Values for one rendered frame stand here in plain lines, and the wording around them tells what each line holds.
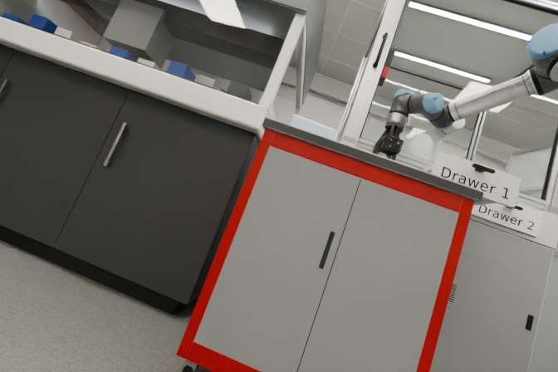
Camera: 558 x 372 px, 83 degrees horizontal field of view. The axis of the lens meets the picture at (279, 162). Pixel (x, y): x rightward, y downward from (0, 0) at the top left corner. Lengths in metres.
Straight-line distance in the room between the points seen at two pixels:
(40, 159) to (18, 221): 0.27
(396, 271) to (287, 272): 0.28
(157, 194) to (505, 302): 1.53
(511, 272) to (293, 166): 1.15
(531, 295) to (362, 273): 1.02
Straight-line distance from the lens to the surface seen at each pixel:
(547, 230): 1.83
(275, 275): 0.88
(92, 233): 1.52
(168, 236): 1.37
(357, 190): 0.89
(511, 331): 1.76
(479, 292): 1.68
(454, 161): 1.27
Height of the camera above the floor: 0.50
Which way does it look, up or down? 9 degrees up
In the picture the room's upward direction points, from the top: 21 degrees clockwise
